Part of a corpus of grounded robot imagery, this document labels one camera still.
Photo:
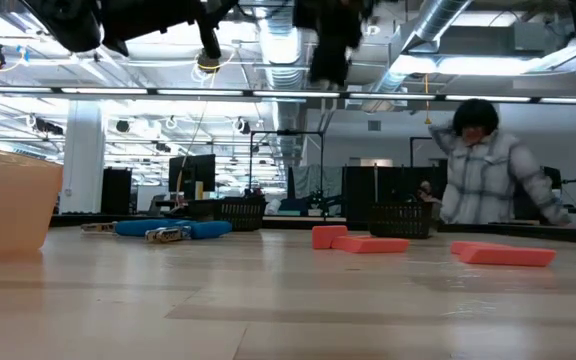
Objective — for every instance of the black cabinet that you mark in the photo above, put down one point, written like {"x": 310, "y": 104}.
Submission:
{"x": 116, "y": 192}

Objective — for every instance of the white column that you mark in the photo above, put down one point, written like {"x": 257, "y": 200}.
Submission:
{"x": 83, "y": 160}

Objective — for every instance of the translucent orange plastic bin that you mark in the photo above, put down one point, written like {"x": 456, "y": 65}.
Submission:
{"x": 8, "y": 210}

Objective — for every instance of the black plastic mesh basket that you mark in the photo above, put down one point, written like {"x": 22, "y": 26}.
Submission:
{"x": 238, "y": 215}
{"x": 400, "y": 220}

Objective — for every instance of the person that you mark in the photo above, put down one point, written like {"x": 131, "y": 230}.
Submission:
{"x": 488, "y": 175}
{"x": 424, "y": 190}

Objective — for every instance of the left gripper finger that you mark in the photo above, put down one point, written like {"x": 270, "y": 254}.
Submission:
{"x": 321, "y": 65}
{"x": 342, "y": 65}

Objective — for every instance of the black computer monitor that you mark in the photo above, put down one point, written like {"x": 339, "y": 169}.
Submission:
{"x": 193, "y": 175}

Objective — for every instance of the black partition panel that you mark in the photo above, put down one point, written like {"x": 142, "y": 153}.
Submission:
{"x": 393, "y": 185}

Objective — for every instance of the orange eraser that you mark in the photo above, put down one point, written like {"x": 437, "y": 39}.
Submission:
{"x": 373, "y": 245}
{"x": 508, "y": 256}
{"x": 328, "y": 237}

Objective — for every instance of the long light bar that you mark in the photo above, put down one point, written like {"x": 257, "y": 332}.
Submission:
{"x": 203, "y": 92}

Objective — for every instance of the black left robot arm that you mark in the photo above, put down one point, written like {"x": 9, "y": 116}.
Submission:
{"x": 68, "y": 20}

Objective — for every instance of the grey cover sheet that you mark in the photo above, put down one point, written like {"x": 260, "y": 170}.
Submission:
{"x": 323, "y": 182}

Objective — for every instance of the silver ventilation duct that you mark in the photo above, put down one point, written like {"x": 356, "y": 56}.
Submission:
{"x": 435, "y": 20}
{"x": 282, "y": 50}

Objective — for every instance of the black stand frame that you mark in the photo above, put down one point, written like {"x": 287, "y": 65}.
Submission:
{"x": 288, "y": 133}

